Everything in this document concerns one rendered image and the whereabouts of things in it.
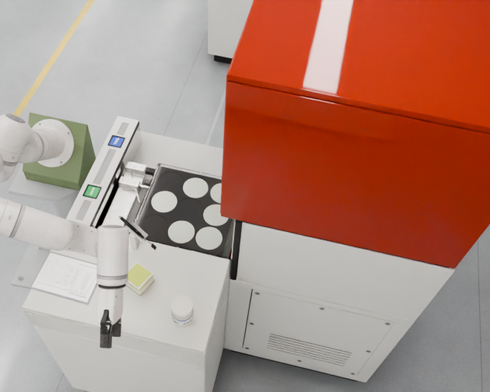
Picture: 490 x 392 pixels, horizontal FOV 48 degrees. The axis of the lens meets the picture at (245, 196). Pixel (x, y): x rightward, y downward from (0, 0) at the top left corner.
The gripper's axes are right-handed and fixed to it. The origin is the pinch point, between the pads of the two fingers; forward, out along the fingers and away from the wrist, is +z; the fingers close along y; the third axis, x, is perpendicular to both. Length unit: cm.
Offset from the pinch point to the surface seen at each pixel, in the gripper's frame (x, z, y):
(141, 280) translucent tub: 1.7, -10.1, -28.3
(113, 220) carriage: -17, -25, -60
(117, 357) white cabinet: -10, 22, -44
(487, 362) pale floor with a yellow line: 158, 47, -129
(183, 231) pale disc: 11, -23, -57
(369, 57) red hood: 65, -77, 13
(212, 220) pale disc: 21, -27, -61
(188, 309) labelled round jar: 18.7, -3.3, -20.6
